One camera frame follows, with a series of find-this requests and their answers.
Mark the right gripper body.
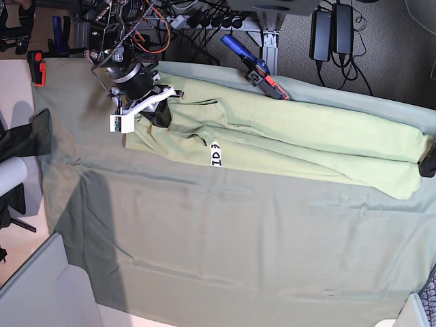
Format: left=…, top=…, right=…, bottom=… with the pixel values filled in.
left=112, top=85, right=184, bottom=119

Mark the light green T-shirt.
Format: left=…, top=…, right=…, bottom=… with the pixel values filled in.
left=125, top=74, right=434, bottom=200

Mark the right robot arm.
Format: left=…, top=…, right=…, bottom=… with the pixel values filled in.
left=86, top=1, right=183, bottom=134

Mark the person hand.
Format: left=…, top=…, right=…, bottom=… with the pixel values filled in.
left=5, top=0, right=33, bottom=10

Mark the white ID label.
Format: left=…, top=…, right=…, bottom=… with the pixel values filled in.
left=208, top=141, right=223, bottom=168

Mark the white power strip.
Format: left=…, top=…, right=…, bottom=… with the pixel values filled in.
left=165, top=14, right=262, bottom=32

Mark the blue orange bar clamp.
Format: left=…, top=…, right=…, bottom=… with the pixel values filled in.
left=221, top=34, right=290, bottom=100

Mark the red black clamp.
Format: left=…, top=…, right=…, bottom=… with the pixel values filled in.
left=27, top=50, right=46, bottom=87

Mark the dark green cloth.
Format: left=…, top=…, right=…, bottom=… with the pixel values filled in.
left=1, top=109, right=52, bottom=162

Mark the grey-green table cloth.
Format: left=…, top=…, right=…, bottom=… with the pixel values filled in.
left=33, top=59, right=435, bottom=326

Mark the white cylinder roll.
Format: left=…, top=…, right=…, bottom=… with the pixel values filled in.
left=0, top=157, right=28, bottom=196

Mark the black power adapter brick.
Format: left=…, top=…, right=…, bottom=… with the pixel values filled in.
left=309, top=10, right=332, bottom=62

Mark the white plastic bin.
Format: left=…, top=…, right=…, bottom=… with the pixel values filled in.
left=0, top=231, right=106, bottom=327

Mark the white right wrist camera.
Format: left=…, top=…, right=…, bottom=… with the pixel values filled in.
left=109, top=114, right=135, bottom=134

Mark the aluminium frame post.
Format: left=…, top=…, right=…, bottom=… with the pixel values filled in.
left=257, top=11, right=285, bottom=75

